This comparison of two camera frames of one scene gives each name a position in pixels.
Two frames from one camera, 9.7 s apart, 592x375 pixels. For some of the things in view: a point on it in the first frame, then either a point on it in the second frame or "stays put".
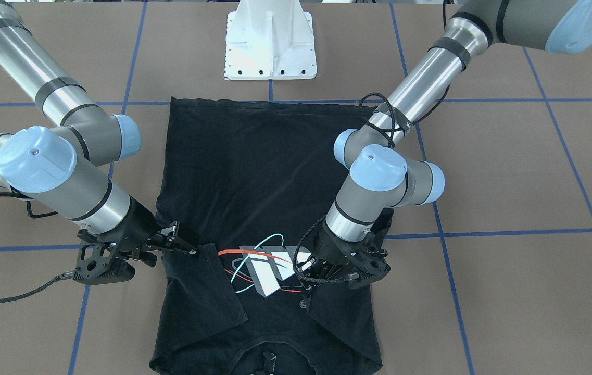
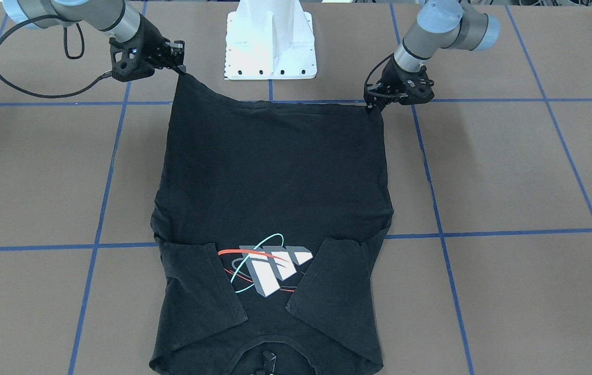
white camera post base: [269, 40] stays put
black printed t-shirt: [251, 184] stays put
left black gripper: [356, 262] → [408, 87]
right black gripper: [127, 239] → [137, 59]
